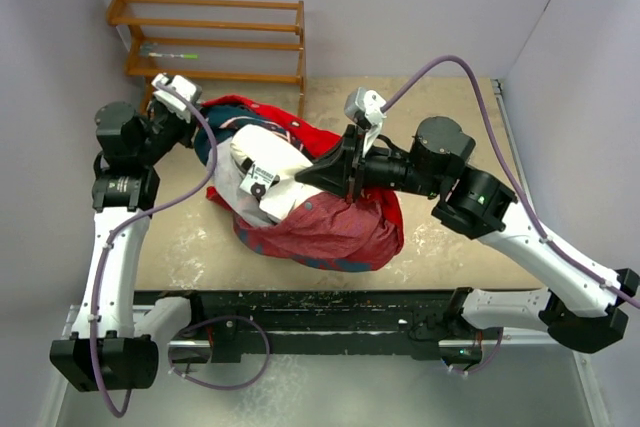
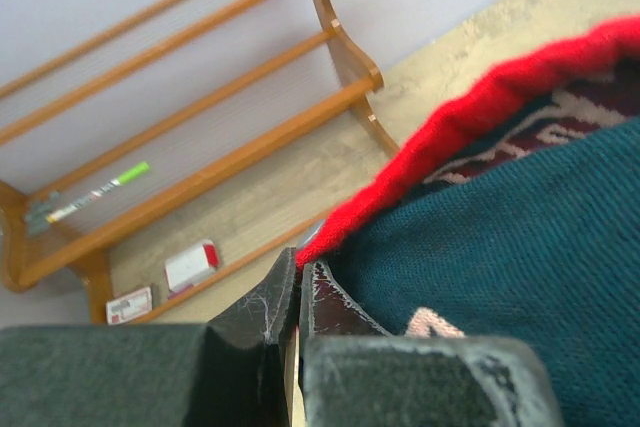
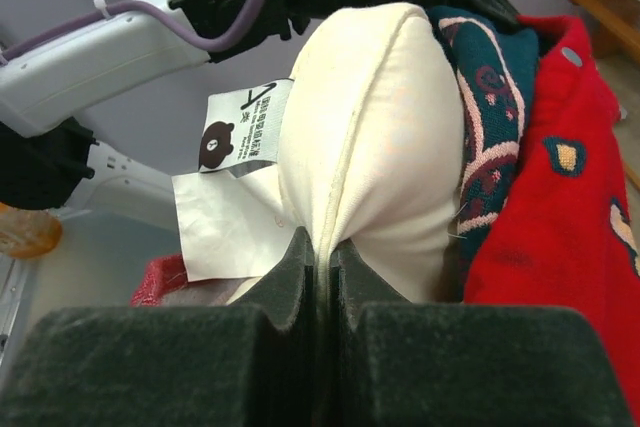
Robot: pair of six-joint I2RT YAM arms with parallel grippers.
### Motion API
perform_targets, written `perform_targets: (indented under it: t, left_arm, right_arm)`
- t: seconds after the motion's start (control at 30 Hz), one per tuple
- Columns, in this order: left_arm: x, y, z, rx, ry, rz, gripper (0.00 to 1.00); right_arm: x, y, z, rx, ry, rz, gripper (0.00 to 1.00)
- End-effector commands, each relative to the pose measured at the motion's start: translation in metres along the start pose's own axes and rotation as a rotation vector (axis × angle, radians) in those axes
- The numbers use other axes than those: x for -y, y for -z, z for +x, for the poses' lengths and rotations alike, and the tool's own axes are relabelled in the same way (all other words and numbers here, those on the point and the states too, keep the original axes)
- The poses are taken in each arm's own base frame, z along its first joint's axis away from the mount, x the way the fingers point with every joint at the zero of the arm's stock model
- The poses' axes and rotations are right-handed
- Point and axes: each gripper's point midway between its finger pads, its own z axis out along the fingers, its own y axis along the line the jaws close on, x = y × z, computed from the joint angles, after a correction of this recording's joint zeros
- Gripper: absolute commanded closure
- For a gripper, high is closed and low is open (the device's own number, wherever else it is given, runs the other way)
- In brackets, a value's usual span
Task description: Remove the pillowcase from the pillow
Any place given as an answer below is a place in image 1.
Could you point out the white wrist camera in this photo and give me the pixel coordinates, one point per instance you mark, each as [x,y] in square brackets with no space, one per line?
[176,93]
[364,108]

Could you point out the white pillow insert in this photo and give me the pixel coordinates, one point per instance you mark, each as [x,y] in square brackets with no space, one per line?
[255,176]

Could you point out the wooden shelf rack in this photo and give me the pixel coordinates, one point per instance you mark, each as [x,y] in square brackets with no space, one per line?
[120,13]

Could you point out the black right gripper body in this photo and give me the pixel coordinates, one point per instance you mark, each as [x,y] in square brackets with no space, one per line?
[380,167]

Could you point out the red printed pillowcase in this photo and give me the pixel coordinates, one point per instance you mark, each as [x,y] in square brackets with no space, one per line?
[321,231]

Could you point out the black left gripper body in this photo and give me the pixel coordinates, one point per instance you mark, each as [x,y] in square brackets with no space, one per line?
[165,131]

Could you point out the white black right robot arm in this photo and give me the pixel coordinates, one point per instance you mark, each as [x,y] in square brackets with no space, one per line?
[579,304]

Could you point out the green white pen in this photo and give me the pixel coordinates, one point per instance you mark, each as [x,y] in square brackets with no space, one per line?
[149,50]

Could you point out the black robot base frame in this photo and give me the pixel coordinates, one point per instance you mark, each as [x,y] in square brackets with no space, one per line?
[421,324]

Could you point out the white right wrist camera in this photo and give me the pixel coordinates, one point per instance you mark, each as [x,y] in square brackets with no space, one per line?
[364,108]

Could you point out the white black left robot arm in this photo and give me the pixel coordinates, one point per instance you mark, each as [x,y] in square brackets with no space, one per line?
[106,347]

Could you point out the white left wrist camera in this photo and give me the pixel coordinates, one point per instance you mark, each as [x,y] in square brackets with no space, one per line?
[176,93]

